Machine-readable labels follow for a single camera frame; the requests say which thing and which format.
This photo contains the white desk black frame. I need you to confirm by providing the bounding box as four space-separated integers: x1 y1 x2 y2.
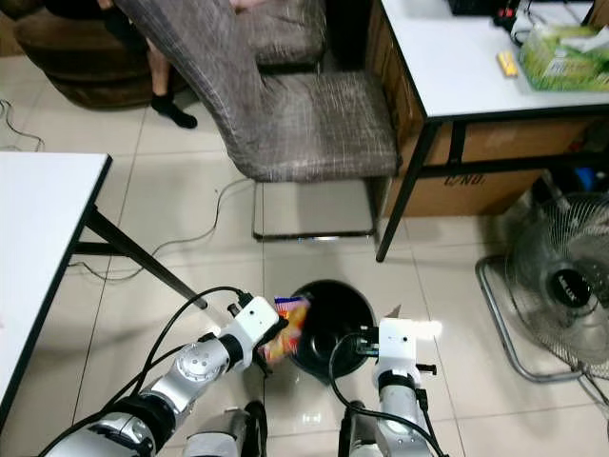
366 0 609 263

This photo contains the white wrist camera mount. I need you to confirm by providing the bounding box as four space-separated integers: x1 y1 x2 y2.
377 319 420 391
228 295 282 346

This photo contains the robot left leg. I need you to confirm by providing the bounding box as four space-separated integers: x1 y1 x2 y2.
186 402 269 457

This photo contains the orange blue snack packet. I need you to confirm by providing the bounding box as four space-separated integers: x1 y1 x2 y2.
262 295 313 365

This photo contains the small yellow packet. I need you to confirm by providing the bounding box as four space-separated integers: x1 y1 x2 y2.
496 50 520 77

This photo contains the black round rubbish bin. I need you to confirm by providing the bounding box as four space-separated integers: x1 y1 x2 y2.
285 279 379 384

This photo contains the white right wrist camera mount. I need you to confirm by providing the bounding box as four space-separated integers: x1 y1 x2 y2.
377 319 420 391

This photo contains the brown cardboard carton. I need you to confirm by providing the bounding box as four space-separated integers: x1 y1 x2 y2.
381 116 577 218

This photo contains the green tissue pack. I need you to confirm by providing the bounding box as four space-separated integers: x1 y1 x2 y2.
519 24 609 93

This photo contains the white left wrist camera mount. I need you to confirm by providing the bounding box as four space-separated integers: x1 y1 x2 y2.
228 295 282 346

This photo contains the brown sofa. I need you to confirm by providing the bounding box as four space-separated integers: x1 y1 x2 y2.
10 0 201 110

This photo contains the white table black frame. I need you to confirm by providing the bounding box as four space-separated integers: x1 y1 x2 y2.
0 152 208 429

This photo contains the checked brown fabric chair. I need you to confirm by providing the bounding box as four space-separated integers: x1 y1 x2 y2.
233 0 329 70
114 0 401 241

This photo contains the robot right leg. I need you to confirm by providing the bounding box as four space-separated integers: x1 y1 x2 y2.
338 402 382 457

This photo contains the robot leg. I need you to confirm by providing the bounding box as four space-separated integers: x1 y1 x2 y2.
186 402 269 457
338 402 382 457

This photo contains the seated person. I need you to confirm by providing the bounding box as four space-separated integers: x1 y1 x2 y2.
48 0 199 130

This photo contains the grey metal floor fan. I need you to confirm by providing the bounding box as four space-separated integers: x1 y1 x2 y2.
476 190 609 384

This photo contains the white charger cable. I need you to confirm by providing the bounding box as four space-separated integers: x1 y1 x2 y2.
509 10 543 44

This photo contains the black power strip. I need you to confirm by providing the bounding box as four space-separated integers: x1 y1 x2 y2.
447 0 520 22

